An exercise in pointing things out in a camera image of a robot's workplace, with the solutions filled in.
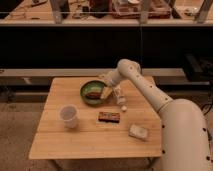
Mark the white wrapped packet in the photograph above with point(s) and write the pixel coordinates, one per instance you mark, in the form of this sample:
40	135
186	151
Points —
138	132

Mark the brown food in bowl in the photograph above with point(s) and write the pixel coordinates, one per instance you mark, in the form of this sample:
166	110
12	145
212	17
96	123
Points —
93	95

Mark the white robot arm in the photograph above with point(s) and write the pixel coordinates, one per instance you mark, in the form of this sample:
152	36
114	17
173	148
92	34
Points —
185	144

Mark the long wooden shelf bench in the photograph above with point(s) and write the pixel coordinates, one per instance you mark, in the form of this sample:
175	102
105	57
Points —
16	77

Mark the green ceramic bowl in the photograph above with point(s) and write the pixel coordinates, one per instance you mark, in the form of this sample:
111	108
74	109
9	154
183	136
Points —
92	86

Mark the wooden table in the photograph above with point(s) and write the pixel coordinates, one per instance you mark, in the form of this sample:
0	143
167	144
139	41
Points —
91	138

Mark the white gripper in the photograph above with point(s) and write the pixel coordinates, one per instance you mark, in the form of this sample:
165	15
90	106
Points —
111	79

